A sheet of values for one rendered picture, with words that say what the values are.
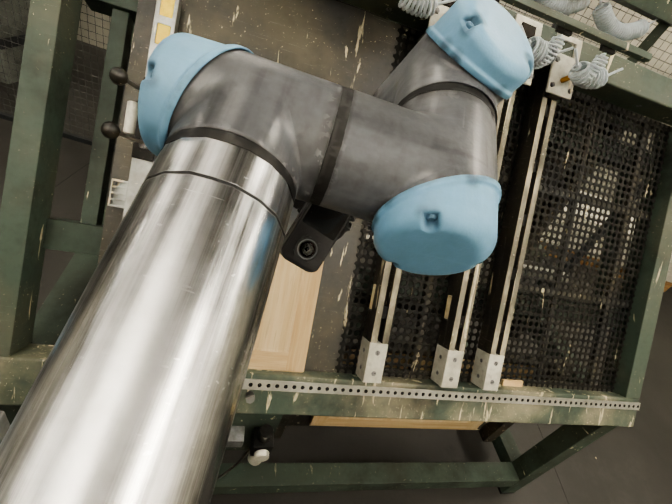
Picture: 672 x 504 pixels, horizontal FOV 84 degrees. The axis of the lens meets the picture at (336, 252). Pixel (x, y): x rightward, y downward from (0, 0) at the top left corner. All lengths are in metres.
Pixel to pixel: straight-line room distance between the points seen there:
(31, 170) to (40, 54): 0.27
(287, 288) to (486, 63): 0.93
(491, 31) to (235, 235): 0.21
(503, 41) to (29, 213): 1.05
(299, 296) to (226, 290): 0.97
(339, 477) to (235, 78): 1.79
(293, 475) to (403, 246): 1.66
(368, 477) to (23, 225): 1.59
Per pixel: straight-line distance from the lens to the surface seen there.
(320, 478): 1.87
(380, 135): 0.22
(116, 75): 1.01
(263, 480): 1.81
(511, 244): 1.38
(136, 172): 1.09
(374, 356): 1.19
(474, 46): 0.28
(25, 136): 1.16
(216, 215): 0.17
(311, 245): 0.38
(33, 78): 1.17
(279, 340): 1.15
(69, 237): 1.21
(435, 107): 0.26
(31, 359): 1.20
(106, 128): 0.99
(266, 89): 0.22
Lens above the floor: 1.86
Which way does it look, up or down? 36 degrees down
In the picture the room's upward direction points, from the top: 22 degrees clockwise
